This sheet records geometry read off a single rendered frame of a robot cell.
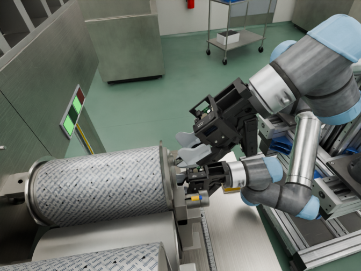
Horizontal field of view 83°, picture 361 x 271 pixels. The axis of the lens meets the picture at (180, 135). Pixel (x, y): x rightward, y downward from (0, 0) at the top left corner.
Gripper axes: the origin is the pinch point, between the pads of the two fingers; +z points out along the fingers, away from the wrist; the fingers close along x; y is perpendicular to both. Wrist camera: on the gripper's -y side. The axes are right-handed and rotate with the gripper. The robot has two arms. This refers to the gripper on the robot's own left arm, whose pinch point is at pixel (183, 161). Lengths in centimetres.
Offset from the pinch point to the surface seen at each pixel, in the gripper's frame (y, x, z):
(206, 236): -31.6, 3.7, 19.7
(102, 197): 11.3, 6.8, 11.9
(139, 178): 8.0, 5.1, 4.9
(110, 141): -51, -143, 137
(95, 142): -13, -75, 82
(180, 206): -3.7, 7.1, 5.8
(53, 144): 19.0, -17.6, 32.4
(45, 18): 39, -53, 18
